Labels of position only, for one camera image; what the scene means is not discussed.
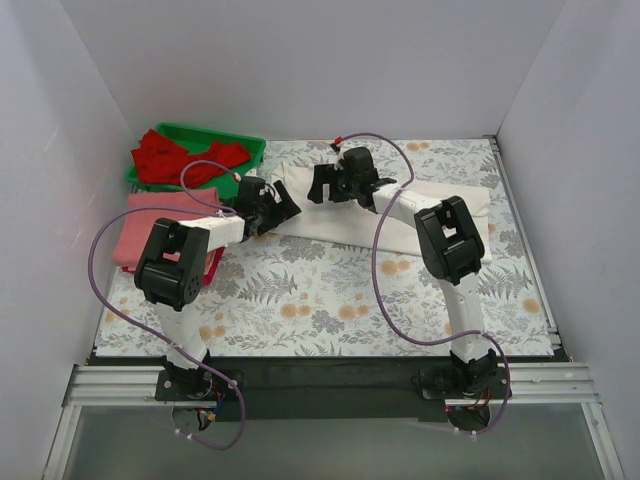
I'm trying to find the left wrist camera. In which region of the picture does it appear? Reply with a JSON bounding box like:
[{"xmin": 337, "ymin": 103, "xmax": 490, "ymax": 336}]
[{"xmin": 238, "ymin": 175, "xmax": 273, "ymax": 199}]

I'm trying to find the floral table mat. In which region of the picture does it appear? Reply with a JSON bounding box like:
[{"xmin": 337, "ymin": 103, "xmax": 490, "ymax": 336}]
[{"xmin": 94, "ymin": 138, "xmax": 559, "ymax": 359}]

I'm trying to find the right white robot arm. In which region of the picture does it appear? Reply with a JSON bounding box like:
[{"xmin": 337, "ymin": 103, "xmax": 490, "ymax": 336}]
[{"xmin": 307, "ymin": 147, "xmax": 500, "ymax": 398}]

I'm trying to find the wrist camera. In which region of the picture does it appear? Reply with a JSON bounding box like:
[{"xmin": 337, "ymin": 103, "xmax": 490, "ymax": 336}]
[
  {"xmin": 332, "ymin": 144, "xmax": 347, "ymax": 170},
  {"xmin": 238, "ymin": 175, "xmax": 273, "ymax": 199}
]

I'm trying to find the white t shirt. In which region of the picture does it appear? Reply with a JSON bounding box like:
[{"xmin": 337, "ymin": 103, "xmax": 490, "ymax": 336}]
[{"xmin": 270, "ymin": 162, "xmax": 491, "ymax": 263}]

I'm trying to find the red t shirt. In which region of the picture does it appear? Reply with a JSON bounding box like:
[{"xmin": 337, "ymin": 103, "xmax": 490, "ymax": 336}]
[{"xmin": 131, "ymin": 129, "xmax": 251, "ymax": 188}]

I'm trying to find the folded pink t shirt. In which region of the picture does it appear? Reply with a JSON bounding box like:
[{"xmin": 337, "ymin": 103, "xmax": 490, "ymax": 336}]
[{"xmin": 113, "ymin": 188, "xmax": 219, "ymax": 273}]

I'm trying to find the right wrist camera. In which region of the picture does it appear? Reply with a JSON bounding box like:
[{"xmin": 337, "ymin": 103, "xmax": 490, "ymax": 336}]
[{"xmin": 332, "ymin": 144, "xmax": 347, "ymax": 170}]

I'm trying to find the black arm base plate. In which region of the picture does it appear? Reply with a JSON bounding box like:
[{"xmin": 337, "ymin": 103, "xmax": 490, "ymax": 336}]
[{"xmin": 154, "ymin": 354, "xmax": 514, "ymax": 424}]

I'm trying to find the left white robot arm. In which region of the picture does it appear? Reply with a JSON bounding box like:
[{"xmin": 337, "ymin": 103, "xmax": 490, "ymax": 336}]
[{"xmin": 134, "ymin": 176, "xmax": 301, "ymax": 400}]

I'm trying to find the green plastic bin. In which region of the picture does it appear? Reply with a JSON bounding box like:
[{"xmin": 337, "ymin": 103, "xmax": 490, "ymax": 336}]
[{"xmin": 125, "ymin": 123, "xmax": 266, "ymax": 199}]

